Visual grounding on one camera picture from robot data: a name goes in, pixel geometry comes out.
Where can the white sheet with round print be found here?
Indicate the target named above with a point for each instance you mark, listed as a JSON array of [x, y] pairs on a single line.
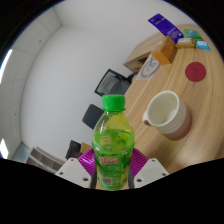
[[150, 68]]

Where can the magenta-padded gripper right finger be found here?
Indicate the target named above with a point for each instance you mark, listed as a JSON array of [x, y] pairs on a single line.
[[150, 170]]

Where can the dark brown printed box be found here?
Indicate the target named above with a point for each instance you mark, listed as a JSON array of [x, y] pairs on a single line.
[[72, 150]]

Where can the flat round red coaster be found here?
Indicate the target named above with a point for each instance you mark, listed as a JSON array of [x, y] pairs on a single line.
[[195, 71]]

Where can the tan cardboard box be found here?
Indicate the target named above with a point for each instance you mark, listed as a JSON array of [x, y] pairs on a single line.
[[86, 147]]

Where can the ceiling light panel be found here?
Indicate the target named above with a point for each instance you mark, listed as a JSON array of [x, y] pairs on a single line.
[[3, 148]]

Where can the green drink bottle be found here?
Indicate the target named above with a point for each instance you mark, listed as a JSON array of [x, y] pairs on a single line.
[[113, 146]]

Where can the cream and brown mug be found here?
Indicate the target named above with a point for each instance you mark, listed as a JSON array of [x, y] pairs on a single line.
[[173, 120]]

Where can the orange-brown box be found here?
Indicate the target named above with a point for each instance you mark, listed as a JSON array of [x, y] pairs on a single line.
[[166, 50]]

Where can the wooden glass-door shelf cabinet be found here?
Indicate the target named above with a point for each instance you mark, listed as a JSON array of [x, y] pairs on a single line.
[[45, 161]]

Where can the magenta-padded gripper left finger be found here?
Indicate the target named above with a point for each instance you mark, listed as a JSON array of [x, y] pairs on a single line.
[[75, 170]]

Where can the wooden side desk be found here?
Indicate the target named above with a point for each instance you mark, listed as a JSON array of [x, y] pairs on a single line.
[[136, 60]]

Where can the small blue white packet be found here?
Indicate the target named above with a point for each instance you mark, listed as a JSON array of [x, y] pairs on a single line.
[[203, 45]]

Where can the grey mesh office chair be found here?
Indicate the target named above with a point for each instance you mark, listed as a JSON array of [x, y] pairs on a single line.
[[111, 84]]

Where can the purple standing pouch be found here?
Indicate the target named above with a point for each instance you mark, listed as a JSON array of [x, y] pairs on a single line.
[[165, 25]]

